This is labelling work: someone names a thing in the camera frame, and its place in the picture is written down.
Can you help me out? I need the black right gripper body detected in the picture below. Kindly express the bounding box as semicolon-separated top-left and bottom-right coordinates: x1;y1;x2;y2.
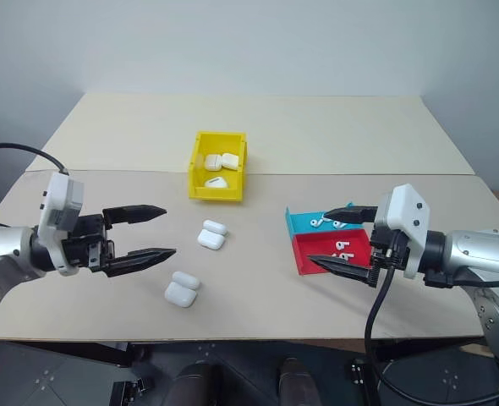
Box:
369;219;411;272

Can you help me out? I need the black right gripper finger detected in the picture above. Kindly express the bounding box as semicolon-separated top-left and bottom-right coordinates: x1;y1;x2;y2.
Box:
308;254;380;290
322;205;379;224

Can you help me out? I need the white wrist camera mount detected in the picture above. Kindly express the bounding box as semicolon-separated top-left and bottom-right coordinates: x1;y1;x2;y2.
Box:
37;170;85;277
377;183;432;281

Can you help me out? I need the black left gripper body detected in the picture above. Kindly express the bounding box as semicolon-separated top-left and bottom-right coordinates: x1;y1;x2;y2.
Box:
60;212;116;272

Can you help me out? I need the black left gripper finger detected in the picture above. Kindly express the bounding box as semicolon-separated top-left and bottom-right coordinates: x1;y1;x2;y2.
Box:
104;248;178;278
101;203;168;226

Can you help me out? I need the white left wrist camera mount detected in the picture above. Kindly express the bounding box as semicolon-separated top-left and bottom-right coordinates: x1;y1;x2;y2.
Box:
37;170;85;277

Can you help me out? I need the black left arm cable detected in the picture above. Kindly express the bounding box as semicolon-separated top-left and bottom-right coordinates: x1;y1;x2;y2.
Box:
0;143;71;175

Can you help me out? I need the blue plastic tray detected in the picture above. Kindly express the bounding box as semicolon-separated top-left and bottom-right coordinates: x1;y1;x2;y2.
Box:
284;201;380;247

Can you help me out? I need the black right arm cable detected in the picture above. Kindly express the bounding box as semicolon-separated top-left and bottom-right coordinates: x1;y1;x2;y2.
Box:
364;230;499;406

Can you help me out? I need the yellow plastic bin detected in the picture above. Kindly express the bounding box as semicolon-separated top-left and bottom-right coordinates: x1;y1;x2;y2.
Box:
188;130;250;206

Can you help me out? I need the red plastic tray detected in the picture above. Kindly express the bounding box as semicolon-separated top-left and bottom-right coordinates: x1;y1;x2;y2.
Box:
292;228;376;277

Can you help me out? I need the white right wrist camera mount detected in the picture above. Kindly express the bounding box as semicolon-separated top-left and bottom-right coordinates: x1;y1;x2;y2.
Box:
377;183;432;281

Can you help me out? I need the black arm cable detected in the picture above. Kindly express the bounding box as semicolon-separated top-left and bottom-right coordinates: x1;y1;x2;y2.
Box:
0;143;71;175
364;230;499;406

